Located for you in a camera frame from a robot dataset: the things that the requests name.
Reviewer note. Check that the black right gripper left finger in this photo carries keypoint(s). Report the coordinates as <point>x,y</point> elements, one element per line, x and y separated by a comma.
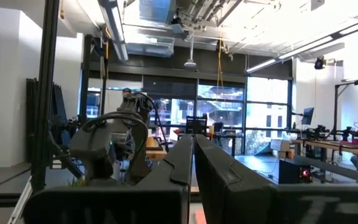
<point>172,193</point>

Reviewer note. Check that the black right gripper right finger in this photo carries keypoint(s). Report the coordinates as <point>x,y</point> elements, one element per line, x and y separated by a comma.
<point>225,193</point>

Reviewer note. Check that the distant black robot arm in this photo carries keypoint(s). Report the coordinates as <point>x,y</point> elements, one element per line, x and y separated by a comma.
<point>354,133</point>
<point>317,132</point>

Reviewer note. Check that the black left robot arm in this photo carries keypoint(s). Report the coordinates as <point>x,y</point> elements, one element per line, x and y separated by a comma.
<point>93,146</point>

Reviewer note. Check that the cardboard box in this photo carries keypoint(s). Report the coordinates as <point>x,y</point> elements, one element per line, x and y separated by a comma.
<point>280,147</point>

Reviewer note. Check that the black computer tower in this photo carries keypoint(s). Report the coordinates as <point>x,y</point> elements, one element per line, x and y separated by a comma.
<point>294,171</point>

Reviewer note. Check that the black mesh office chair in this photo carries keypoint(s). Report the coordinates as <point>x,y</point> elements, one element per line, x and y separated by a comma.
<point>196,124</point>

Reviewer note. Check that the person with cap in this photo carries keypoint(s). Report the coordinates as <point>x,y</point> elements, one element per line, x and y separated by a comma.
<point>126,92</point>

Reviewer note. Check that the blue-lit desk monitor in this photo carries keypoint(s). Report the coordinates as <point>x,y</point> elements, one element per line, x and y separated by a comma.
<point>308,115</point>

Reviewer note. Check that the long wooden workbench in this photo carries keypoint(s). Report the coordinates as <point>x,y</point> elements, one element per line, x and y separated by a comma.
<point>331,145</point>

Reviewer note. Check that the white pendant ceiling fixture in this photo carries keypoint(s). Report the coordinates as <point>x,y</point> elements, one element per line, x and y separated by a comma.
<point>190,62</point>

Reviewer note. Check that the slanted linear ceiling light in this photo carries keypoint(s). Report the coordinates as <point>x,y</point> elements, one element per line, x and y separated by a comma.
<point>306,46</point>

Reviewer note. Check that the long linear ceiling light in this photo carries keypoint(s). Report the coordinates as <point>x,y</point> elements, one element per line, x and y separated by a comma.
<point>113,28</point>

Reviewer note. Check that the black distant station frame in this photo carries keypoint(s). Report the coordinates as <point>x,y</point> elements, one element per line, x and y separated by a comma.
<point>336,105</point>

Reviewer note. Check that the black vertical frame post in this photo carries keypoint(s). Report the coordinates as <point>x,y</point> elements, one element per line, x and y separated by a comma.
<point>57,105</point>

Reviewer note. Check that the rectangular metal air duct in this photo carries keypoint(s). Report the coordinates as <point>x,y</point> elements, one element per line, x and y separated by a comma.
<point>149,43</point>

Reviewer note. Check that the black ceiling-mounted camera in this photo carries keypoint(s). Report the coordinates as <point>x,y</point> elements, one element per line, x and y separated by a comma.
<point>320,63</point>

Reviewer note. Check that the black aluminium rig frame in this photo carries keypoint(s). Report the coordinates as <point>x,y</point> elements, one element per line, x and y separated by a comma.
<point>43,93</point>

